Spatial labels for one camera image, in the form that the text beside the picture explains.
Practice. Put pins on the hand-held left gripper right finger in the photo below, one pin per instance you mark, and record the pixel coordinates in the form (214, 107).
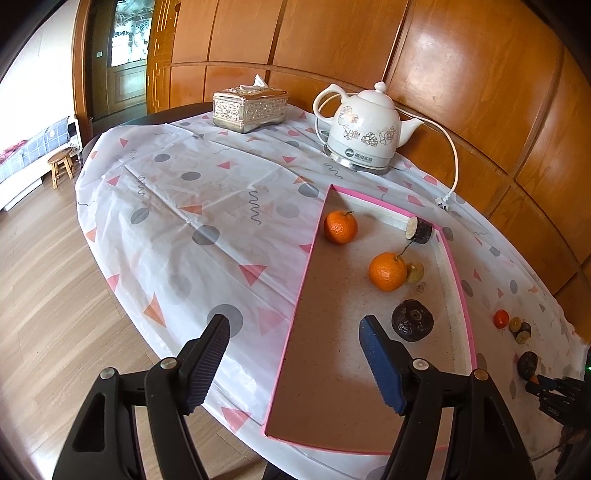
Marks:
(383, 360)

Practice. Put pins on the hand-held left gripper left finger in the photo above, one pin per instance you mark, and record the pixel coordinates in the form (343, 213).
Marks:
(207, 364)

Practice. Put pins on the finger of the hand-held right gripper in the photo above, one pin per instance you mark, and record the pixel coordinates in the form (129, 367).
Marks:
(540, 392)
(550, 383)

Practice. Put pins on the small dark round fruit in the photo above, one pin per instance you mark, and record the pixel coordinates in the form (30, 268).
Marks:
(527, 364)

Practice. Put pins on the large dark round fruit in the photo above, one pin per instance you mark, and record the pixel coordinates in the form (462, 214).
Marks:
(412, 320)

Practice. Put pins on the pink shallow cardboard box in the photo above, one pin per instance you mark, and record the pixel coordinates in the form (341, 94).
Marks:
(332, 350)

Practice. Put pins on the small dark cut piece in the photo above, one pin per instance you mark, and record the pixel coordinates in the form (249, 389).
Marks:
(523, 333)

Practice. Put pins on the small yellow round fruit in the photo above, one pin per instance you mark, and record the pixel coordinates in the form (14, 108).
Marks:
(515, 323)

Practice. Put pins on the red tomato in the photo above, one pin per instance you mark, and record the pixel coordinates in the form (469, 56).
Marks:
(501, 318)

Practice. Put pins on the large orange with stem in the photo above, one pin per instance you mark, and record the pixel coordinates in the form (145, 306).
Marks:
(388, 271)

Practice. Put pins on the yellow-green small fruit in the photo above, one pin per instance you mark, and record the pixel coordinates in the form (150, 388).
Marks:
(416, 273)

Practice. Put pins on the dark cylinder piece pale face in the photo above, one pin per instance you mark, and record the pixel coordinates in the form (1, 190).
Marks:
(421, 230)

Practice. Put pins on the small orange tangerine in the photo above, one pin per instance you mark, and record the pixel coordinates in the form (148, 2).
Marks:
(340, 227)

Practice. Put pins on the white patterned tablecloth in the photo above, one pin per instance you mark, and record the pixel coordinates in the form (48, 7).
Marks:
(184, 184)

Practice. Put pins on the silver kettle base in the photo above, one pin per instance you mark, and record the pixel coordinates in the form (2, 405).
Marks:
(355, 165)

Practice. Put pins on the white floral ceramic kettle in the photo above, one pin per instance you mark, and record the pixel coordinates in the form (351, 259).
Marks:
(364, 124)

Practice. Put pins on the small wooden stool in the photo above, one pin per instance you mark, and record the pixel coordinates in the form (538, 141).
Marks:
(60, 159)

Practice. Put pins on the silver embossed tissue box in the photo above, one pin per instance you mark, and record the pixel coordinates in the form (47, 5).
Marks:
(249, 110)

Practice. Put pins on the blue plaid sofa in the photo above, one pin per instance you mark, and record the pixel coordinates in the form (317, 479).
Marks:
(27, 152)

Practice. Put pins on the white tissue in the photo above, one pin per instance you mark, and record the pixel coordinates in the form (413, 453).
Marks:
(256, 82)

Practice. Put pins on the wooden glass door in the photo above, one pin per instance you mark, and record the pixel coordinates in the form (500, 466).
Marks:
(124, 83)

